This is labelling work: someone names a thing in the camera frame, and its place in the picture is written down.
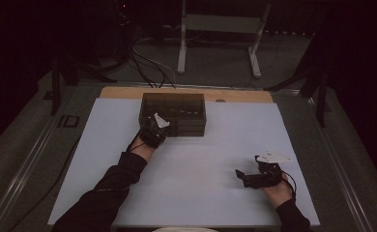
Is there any person's right hand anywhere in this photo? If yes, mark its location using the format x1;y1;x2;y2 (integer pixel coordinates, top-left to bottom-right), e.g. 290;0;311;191
261;173;295;211

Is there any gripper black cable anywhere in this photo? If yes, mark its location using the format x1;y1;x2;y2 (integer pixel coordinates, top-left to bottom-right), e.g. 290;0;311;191
280;171;298;200
126;130;146;153

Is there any smoky transparent drawer organizer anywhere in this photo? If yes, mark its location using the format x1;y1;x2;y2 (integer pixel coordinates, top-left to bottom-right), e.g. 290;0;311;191
138;92;208;138

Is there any metal floor rail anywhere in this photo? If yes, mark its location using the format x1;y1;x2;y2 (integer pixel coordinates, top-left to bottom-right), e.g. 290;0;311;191
301;93;376;232
0;81;81;232

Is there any bundle of floor cables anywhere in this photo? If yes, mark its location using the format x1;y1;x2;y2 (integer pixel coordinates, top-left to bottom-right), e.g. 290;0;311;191
128;44;179;89

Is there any person's left hand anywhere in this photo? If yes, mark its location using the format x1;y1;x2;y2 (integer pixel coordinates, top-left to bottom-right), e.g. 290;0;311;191
130;135;158;162

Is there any white metal stand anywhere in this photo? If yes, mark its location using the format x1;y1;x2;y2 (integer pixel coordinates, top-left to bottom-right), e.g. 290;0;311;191
176;0;272;79

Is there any white table sheet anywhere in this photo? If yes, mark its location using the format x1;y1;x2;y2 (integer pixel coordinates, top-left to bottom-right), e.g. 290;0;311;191
47;98;320;226

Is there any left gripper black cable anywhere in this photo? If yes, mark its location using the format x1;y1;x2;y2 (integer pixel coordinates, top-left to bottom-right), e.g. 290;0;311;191
126;130;146;153

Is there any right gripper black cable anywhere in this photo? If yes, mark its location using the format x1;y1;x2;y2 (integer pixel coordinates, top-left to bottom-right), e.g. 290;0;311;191
280;171;298;200

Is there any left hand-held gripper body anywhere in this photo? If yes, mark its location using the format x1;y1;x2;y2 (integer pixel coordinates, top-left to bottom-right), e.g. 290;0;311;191
139;112;171;149

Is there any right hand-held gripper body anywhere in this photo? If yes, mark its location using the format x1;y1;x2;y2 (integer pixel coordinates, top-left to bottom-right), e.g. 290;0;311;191
254;150;293;189

